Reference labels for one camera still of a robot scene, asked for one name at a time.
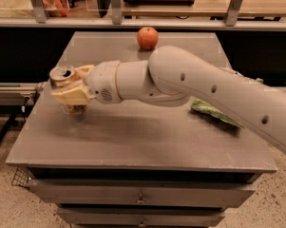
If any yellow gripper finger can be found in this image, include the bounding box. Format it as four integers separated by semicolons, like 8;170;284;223
51;80;94;105
75;65;94;82

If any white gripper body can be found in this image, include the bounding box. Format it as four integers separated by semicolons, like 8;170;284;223
86;61;122;104

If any orange soda can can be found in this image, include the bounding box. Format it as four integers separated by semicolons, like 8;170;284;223
49;66;87;115

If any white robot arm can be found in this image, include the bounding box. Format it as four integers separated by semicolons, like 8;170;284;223
49;46;286;154

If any red apple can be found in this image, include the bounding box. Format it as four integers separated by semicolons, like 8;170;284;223
137;27;159;50

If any colourful bag behind glass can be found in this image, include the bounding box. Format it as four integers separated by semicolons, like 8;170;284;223
42;0;69;17

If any grey drawer cabinet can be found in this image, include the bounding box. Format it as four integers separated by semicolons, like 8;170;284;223
6;31;278;228

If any upper grey drawer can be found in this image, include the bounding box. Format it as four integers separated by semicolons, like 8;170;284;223
29;180;254;209

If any grey drawer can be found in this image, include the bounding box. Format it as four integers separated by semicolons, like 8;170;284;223
29;180;254;209
57;208;224;228

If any green jalapeno chips bag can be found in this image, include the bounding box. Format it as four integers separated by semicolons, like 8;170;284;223
190;67;264;129

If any lower grey drawer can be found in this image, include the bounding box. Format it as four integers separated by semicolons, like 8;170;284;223
57;208;224;228

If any wire mesh basket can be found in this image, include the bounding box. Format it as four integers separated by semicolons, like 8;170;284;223
11;167;30;189

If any metal railing frame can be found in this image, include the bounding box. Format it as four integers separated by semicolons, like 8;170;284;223
0;0;286;31

